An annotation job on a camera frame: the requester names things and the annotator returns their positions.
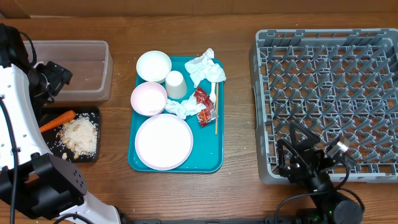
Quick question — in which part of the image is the pink bowl with food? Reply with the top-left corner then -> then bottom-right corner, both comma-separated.
131,82 -> 167,116

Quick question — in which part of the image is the grey dishwasher rack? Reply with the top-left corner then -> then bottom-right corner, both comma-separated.
249,29 -> 397,184

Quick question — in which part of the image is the orange carrot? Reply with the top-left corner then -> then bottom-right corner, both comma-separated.
40,110 -> 76,133

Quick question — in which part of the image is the black plastic tray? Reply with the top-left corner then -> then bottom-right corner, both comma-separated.
40,106 -> 101,163

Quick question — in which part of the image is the crumpled white napkin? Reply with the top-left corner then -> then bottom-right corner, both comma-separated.
165,94 -> 200,119
185,48 -> 226,88

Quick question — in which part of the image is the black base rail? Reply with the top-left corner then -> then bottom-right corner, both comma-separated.
129,216 -> 305,224

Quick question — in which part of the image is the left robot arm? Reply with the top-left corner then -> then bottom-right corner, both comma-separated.
1,24 -> 130,223

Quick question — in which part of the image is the large white plate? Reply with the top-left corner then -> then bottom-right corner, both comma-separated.
134,114 -> 193,171

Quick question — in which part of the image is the crumpled white napkin middle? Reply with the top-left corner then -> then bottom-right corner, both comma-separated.
165,94 -> 200,119

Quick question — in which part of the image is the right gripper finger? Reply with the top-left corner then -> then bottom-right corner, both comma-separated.
289,121 -> 321,151
277,139 -> 293,170

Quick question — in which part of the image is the white bowl with peanuts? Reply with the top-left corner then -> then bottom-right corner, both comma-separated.
136,50 -> 172,83

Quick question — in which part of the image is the teal serving tray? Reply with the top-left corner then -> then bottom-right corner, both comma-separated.
127,56 -> 224,173

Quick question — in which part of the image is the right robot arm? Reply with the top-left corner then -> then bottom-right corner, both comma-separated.
273,122 -> 365,223

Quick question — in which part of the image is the wooden chopstick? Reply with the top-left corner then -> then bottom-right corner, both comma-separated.
215,83 -> 219,135

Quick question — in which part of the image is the red snack wrapper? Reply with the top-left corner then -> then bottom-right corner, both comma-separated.
194,87 -> 218,127

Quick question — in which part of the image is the pile of rice and peanuts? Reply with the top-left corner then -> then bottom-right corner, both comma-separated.
55,113 -> 98,162

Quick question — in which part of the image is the clear plastic bin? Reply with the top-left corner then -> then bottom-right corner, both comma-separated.
24,40 -> 113,102

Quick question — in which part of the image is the white paper cup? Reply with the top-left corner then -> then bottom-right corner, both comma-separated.
165,70 -> 187,100

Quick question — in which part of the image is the crumpled white napkin top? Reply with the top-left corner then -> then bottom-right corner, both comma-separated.
185,48 -> 226,88

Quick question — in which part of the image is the white plastic fork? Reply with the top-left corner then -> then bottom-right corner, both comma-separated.
209,82 -> 216,104

